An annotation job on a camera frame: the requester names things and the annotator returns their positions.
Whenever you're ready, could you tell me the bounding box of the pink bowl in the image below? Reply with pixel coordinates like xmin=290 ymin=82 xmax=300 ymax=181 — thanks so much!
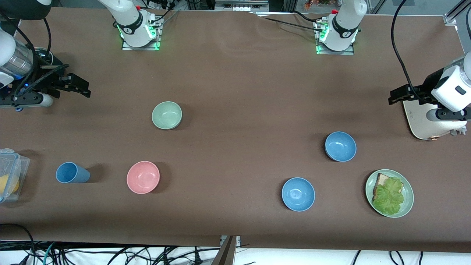
xmin=127 ymin=161 xmax=160 ymax=194

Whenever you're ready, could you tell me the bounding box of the brown table cloth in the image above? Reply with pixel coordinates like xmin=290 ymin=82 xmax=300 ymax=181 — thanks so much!
xmin=0 ymin=7 xmax=471 ymax=254

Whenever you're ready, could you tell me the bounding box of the yellow fruit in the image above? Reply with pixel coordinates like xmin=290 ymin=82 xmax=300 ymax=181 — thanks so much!
xmin=0 ymin=175 xmax=20 ymax=195

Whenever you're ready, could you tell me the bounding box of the short black base cable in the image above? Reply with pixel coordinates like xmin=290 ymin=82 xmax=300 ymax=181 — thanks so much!
xmin=293 ymin=10 xmax=319 ymax=22

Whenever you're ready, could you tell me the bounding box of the clear plastic container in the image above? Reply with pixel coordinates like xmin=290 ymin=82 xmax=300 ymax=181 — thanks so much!
xmin=0 ymin=148 xmax=31 ymax=204

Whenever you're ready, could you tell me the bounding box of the long black base cable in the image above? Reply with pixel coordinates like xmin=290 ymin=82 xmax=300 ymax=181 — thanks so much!
xmin=250 ymin=11 xmax=324 ymax=33

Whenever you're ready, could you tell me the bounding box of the table support leg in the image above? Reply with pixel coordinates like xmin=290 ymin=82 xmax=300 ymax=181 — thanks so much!
xmin=212 ymin=236 xmax=241 ymax=265

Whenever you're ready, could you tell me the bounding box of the green lettuce leaf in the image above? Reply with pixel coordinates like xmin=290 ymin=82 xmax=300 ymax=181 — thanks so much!
xmin=372 ymin=177 xmax=405 ymax=216

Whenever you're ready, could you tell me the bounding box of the aluminium corner profile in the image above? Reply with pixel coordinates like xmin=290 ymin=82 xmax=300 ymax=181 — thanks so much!
xmin=443 ymin=0 xmax=471 ymax=25

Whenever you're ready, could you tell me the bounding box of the black right base cable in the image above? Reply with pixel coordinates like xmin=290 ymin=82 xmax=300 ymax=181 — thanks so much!
xmin=155 ymin=9 xmax=181 ymax=28

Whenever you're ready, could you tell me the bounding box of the blue cup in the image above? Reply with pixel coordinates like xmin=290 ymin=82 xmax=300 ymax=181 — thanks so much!
xmin=56 ymin=162 xmax=91 ymax=184

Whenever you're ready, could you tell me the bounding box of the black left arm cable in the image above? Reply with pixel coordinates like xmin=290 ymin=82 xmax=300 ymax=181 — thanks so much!
xmin=391 ymin=0 xmax=435 ymax=102

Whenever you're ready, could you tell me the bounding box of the white power strip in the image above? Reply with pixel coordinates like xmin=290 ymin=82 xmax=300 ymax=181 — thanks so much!
xmin=142 ymin=0 xmax=175 ymax=10

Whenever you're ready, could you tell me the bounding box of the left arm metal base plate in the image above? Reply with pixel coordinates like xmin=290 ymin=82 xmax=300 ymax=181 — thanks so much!
xmin=316 ymin=20 xmax=355 ymax=56

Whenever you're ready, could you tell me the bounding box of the toast slice with lettuce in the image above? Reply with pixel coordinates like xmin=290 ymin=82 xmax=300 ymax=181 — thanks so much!
xmin=373 ymin=173 xmax=404 ymax=201

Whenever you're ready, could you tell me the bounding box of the blue bowl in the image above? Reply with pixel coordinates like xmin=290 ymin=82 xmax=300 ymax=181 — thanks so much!
xmin=281 ymin=177 xmax=316 ymax=212
xmin=325 ymin=131 xmax=357 ymax=162

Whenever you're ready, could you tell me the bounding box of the black pot blue handle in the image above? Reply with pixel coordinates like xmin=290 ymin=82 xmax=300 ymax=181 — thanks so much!
xmin=15 ymin=47 xmax=65 ymax=112

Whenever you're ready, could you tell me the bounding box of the green plate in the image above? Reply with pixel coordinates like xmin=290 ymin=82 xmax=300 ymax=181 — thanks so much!
xmin=365 ymin=169 xmax=414 ymax=218

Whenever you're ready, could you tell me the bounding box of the green bowl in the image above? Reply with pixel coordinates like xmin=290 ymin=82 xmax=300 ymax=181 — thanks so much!
xmin=152 ymin=101 xmax=183 ymax=130

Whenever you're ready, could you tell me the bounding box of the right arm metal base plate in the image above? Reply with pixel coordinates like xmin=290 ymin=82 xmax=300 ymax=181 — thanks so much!
xmin=121 ymin=15 xmax=161 ymax=51

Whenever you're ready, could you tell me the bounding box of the cream toaster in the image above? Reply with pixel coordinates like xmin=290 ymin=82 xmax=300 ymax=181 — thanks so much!
xmin=403 ymin=99 xmax=468 ymax=141

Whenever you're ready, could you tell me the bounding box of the teal cable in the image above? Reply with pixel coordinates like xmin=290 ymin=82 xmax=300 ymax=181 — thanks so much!
xmin=42 ymin=242 xmax=56 ymax=265

